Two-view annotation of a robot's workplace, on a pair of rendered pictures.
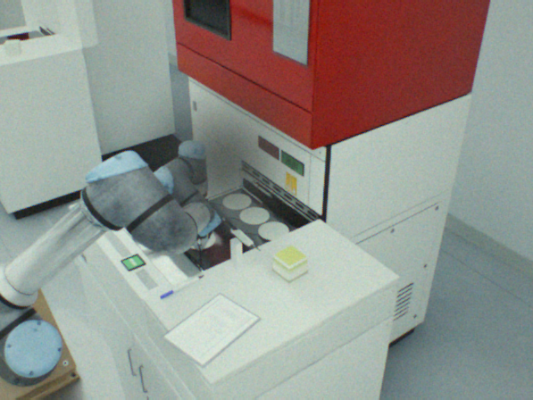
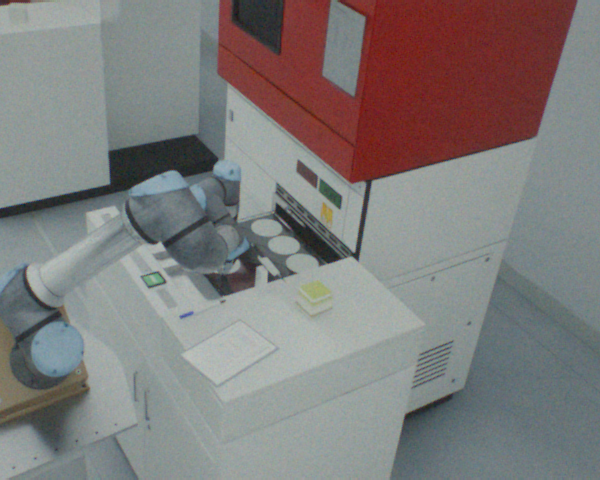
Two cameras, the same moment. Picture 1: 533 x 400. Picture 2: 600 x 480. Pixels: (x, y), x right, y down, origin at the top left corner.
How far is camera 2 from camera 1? 54 cm
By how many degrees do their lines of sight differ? 1
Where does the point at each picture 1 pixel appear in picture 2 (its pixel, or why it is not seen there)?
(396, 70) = (450, 108)
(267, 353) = (281, 381)
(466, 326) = (513, 400)
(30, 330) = (58, 331)
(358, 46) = (410, 82)
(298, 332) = (314, 365)
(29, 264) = (65, 267)
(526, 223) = not seen: outside the picture
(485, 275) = (546, 346)
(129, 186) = (171, 204)
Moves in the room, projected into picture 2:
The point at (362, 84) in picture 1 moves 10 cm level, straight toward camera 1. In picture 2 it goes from (410, 120) to (406, 136)
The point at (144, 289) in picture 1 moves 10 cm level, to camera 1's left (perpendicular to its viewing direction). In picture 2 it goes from (163, 307) to (126, 303)
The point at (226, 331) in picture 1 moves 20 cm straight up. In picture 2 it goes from (243, 356) to (247, 294)
